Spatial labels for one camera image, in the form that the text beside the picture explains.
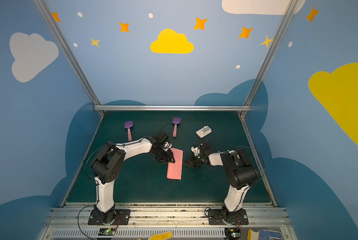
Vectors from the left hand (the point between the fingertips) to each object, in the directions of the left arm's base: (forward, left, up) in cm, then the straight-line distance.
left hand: (173, 162), depth 92 cm
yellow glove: (-37, +4, -2) cm, 38 cm away
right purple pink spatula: (+36, -1, -1) cm, 36 cm away
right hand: (+1, -7, -1) cm, 7 cm away
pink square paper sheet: (-4, -1, -3) cm, 5 cm away
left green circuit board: (-36, +31, -3) cm, 48 cm away
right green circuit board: (-36, -30, -2) cm, 47 cm away
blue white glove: (-36, -45, -2) cm, 58 cm away
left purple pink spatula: (+30, +35, 0) cm, 46 cm away
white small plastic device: (+25, -21, -1) cm, 33 cm away
